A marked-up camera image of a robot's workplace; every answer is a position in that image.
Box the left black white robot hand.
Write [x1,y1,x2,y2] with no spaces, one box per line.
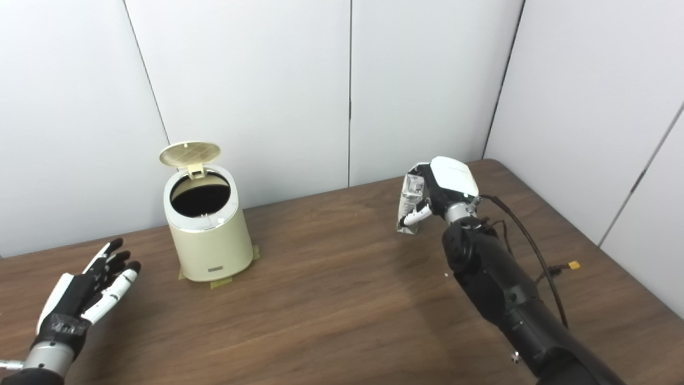
[33,238,142,356]

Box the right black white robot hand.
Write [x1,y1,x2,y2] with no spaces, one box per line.
[402,156,480,226]

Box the white green milk carton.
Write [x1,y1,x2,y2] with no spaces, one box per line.
[397,165,428,235]

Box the cream-colored round bin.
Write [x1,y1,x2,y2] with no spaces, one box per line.
[163,165,254,282]

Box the cream round bin lid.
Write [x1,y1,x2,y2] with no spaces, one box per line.
[159,141,221,180]

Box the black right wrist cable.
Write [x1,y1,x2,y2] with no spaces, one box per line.
[478,195,572,329]

